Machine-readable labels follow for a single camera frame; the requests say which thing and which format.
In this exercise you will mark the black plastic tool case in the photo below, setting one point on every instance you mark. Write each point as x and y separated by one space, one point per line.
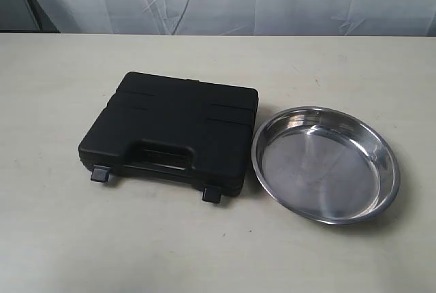
175 129

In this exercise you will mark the round stainless steel tray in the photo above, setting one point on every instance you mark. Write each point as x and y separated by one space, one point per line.
325 165

